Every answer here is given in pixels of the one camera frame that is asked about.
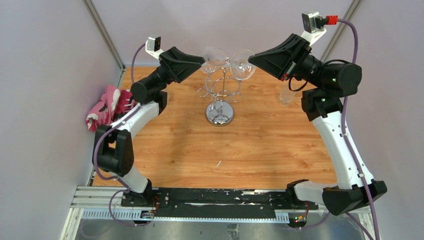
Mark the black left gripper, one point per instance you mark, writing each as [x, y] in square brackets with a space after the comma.
[178, 66]

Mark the clear wine glass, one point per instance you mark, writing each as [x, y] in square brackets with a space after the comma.
[238, 65]
[207, 68]
[286, 95]

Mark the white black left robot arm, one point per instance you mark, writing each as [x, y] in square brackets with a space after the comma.
[113, 153]

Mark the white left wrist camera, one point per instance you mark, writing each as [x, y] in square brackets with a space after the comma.
[153, 46]

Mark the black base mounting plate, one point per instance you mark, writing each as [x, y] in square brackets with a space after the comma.
[216, 203]

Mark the chrome spiral wine glass rack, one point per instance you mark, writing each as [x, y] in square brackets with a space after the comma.
[223, 89]

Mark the pink camouflage cloth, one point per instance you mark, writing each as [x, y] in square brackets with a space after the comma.
[112, 105]

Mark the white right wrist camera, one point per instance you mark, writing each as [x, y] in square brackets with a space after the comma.
[314, 25]

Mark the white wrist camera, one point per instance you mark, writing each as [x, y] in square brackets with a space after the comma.
[153, 46]
[314, 25]

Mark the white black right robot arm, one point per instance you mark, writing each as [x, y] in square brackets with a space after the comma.
[355, 185]

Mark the aluminium frame rail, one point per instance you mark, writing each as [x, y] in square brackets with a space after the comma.
[104, 202]

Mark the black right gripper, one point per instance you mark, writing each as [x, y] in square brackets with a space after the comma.
[283, 60]

